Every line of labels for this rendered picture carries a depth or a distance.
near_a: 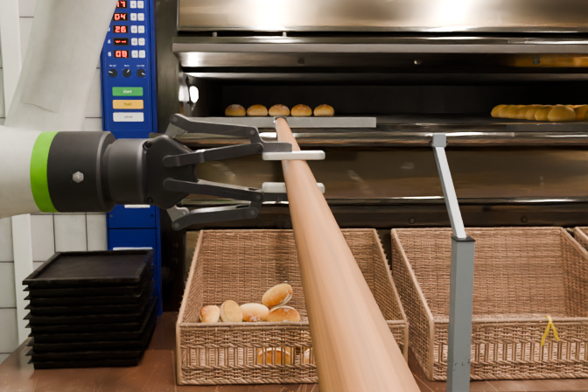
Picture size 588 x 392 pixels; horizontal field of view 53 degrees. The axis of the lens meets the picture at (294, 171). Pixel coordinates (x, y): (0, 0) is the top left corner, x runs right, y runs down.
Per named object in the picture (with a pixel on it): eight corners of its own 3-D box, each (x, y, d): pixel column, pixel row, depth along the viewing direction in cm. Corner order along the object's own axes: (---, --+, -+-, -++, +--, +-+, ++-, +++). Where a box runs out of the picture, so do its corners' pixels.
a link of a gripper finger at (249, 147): (170, 166, 68) (168, 154, 68) (264, 150, 68) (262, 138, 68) (164, 170, 64) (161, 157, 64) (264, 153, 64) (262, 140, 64)
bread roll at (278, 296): (286, 277, 175) (293, 290, 171) (292, 289, 180) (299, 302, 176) (256, 293, 174) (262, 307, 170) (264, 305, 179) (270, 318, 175)
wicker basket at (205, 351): (199, 313, 186) (198, 227, 183) (375, 311, 188) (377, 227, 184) (173, 388, 138) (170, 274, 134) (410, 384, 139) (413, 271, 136)
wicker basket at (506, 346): (386, 311, 188) (388, 227, 185) (557, 308, 190) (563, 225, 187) (426, 383, 140) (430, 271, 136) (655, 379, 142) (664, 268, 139)
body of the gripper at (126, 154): (121, 132, 69) (199, 132, 70) (123, 203, 70) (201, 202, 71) (103, 136, 62) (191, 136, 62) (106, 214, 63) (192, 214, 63)
